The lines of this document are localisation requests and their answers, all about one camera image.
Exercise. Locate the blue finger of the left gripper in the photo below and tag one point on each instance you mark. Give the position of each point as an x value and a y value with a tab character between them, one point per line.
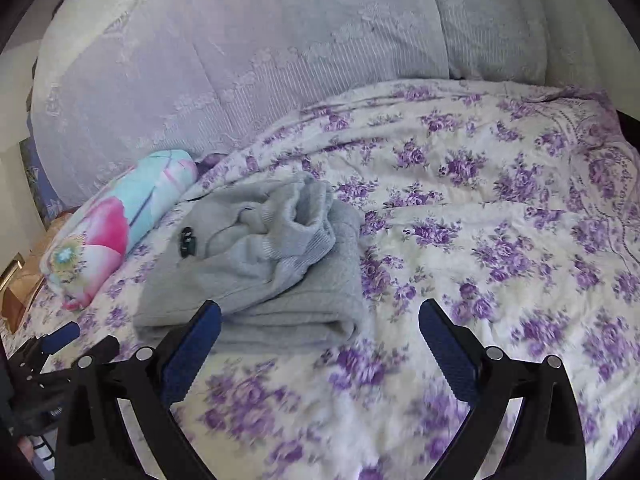
60	338

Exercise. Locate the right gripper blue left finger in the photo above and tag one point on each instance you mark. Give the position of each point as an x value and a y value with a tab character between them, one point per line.
93	441

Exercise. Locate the grey fleece pants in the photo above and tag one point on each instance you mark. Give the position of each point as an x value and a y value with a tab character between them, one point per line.
281	258

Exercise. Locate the blue patterned cloth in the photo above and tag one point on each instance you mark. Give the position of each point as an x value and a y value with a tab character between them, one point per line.
47	202

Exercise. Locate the left hand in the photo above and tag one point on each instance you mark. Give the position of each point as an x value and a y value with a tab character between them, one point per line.
26	453

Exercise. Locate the orange brown pillow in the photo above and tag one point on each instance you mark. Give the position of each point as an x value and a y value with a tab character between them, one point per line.
21	292

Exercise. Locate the folded colourful floral blanket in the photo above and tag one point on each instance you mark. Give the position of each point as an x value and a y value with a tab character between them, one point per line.
94	243

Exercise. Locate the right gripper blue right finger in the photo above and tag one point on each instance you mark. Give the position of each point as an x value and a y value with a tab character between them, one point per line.
546	441

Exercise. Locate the large lavender lace pillow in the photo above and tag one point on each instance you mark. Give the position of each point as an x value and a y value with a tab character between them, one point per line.
119	79

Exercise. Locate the purple floral bedsheet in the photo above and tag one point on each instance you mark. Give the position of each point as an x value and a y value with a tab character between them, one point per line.
516	208

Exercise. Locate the wooden bed frame edge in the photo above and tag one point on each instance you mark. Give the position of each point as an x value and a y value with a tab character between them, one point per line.
7	275

